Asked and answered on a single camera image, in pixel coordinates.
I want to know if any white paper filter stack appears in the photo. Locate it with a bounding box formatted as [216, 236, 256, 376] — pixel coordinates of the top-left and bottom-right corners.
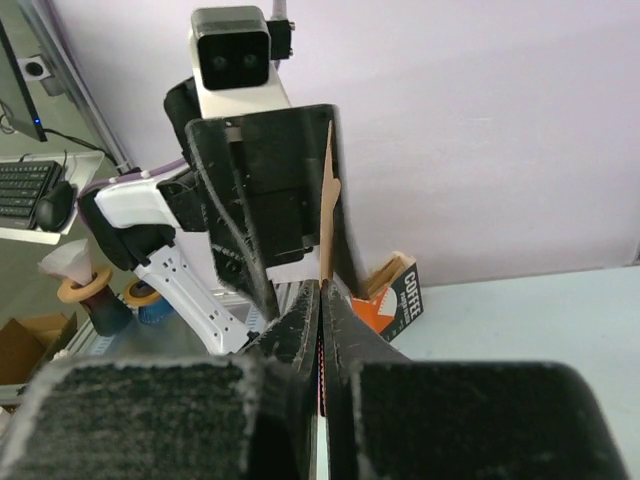
[38, 238, 134, 337]

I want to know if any brown paper coffee filter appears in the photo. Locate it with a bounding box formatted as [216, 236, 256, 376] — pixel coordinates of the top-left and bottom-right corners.
[319, 120, 341, 283]

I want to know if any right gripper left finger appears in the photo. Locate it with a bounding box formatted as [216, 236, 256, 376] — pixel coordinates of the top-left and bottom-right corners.
[1, 281, 320, 479]

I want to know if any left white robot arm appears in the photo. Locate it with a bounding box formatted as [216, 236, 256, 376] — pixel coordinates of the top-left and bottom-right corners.
[79, 79, 363, 355]

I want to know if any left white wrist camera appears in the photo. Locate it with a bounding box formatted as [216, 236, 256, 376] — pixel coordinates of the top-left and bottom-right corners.
[189, 5, 295, 119]

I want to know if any black computer keyboard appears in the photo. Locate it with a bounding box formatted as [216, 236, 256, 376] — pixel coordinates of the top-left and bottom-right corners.
[0, 160, 64, 230]

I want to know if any cardboard box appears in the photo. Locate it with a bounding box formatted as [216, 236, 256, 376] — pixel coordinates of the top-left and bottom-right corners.
[1, 313, 77, 386]

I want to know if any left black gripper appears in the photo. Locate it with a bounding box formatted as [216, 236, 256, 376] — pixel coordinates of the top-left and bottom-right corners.
[164, 79, 368, 320]

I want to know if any orange coffee filter box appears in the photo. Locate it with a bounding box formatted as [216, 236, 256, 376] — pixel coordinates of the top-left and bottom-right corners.
[351, 251, 424, 342]

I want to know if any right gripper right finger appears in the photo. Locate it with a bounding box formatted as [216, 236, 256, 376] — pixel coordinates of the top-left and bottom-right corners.
[319, 281, 628, 479]

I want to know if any black computer mouse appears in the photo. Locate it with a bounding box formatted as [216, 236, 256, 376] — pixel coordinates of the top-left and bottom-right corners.
[34, 180, 77, 232]

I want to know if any computer monitor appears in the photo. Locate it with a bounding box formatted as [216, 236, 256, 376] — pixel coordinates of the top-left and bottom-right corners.
[1, 25, 47, 142]

